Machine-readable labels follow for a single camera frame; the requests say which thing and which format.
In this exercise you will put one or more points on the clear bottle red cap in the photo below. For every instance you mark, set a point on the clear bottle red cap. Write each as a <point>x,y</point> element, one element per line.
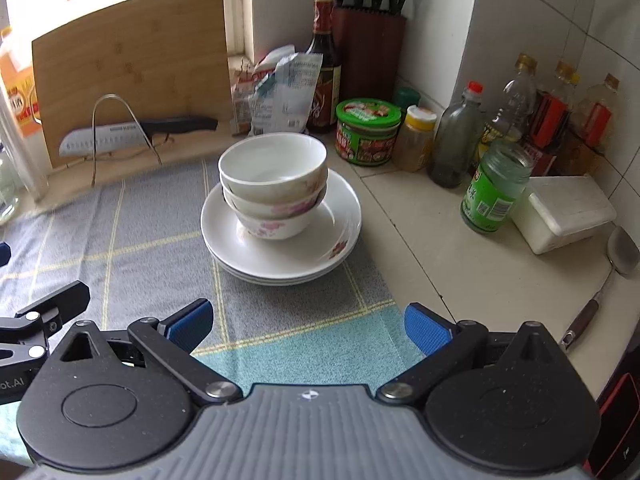
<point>455,145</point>

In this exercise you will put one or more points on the white plate with pink flower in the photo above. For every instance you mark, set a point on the white plate with pink flower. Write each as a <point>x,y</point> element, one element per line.
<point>340,220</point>

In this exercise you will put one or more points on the green tin can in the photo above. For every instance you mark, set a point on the green tin can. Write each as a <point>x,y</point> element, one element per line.
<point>367,132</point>

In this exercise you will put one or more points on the black red appliance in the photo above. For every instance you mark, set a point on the black red appliance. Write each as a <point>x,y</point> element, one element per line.
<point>617,420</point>

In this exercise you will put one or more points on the grey checked cloth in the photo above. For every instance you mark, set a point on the grey checked cloth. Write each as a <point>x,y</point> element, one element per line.
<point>150,240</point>

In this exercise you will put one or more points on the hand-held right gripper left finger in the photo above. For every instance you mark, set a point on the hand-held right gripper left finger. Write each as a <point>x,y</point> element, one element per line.
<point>187,322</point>

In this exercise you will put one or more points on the white ceramic bowl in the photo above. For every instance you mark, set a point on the white ceramic bowl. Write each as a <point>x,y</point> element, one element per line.
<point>270,227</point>

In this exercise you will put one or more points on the orange cooking wine bottle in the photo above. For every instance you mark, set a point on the orange cooking wine bottle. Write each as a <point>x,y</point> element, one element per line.
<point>17,90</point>

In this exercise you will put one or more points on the red white food bag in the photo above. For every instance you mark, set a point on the red white food bag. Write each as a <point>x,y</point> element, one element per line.
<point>241,100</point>

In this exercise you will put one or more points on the glass jar yellow-green lid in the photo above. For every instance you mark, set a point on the glass jar yellow-green lid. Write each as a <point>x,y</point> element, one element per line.
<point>7,190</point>

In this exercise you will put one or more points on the dark soy sauce bottle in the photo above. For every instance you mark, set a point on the dark soy sauce bottle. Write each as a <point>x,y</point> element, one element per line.
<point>322,85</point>

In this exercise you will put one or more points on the clear bottle gold cap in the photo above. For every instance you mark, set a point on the clear bottle gold cap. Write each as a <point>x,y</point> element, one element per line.
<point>510,105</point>

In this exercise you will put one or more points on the yellow-lid jar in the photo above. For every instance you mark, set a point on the yellow-lid jar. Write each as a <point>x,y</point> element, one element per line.
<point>415,140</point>

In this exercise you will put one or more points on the white plastic box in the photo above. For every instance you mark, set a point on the white plastic box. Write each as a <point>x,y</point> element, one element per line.
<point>565,210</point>

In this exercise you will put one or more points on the white pink-floral bowl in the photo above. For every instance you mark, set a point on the white pink-floral bowl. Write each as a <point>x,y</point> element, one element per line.
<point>260,206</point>
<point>270,160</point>

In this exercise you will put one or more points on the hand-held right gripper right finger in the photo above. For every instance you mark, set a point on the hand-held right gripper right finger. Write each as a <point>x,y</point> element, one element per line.
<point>425,327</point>

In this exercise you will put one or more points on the green-label glass jar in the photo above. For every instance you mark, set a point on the green-label glass jar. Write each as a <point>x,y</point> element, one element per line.
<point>492,195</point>

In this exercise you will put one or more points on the red-brown knife block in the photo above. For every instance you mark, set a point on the red-brown knife block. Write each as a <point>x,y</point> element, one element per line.
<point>370,55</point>

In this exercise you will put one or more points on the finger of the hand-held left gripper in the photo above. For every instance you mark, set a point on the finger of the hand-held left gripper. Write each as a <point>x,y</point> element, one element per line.
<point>3,254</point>
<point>65,301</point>

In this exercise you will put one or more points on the red-label oil bottle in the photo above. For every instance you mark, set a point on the red-label oil bottle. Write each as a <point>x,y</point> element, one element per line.
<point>550,110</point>

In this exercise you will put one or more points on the stack of clear plastic cups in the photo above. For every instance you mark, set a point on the stack of clear plastic cups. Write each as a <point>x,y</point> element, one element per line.
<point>32,160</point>

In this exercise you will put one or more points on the bamboo cutting board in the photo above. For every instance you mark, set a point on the bamboo cutting board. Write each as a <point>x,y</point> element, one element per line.
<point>130,60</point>

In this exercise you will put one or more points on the white printed food bag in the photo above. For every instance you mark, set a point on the white printed food bag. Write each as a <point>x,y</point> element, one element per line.
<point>287,95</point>

